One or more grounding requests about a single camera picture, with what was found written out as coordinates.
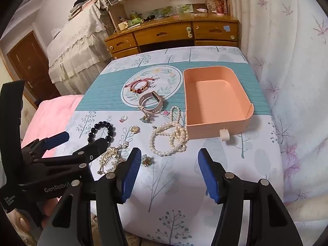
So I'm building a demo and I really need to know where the black bead bracelet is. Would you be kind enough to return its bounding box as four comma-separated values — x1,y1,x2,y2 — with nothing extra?
88,121,115,144

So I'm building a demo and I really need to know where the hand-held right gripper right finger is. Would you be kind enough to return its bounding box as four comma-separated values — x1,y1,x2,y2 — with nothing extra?
197,148,300,246

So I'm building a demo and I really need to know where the red and white box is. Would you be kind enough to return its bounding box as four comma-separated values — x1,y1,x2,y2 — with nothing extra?
214,0,227,15

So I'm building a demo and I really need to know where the brown wooden door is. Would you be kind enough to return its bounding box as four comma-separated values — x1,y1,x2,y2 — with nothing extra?
6,31,61,103

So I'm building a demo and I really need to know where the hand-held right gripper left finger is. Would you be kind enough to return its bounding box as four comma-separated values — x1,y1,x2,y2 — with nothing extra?
37,147,142,246

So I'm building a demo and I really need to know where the white round pearl necklace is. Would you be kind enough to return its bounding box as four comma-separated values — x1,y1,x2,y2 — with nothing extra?
149,122,188,157

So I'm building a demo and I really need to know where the gold hair clip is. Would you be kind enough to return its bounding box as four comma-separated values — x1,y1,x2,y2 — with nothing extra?
140,108,152,124

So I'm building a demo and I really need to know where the gold chain necklace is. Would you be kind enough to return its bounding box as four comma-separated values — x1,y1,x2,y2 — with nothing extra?
97,143,129,175

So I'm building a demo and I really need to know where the red beaded bracelet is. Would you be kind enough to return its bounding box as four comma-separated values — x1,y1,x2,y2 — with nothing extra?
125,78,151,94

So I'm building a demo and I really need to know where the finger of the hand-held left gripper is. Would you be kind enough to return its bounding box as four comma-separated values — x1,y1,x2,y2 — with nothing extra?
72,138,109,171
22,131,70,160

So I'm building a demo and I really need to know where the leaf print tablecloth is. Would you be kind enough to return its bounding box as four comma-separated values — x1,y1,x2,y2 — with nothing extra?
38,46,286,246

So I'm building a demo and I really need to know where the lace covered cabinet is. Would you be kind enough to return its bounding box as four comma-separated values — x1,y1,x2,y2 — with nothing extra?
46,4,114,96

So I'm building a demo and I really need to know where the cream rice pearl necklace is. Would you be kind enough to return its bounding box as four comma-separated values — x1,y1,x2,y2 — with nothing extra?
168,106,189,150

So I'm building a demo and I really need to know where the stack of books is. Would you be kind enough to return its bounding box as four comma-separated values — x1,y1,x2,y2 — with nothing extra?
67,0,101,21

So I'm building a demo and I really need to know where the white leaf print curtain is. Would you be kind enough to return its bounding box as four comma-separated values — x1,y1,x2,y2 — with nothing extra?
225,0,328,236

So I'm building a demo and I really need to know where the wooden desk with hutch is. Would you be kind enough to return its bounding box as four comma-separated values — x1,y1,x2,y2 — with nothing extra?
96,0,240,60

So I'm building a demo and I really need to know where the pink plastic tray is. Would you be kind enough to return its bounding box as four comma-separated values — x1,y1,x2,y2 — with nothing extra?
183,66,255,142

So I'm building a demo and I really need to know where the pink smartwatch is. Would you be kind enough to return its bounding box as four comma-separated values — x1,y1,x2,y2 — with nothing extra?
138,90,162,114

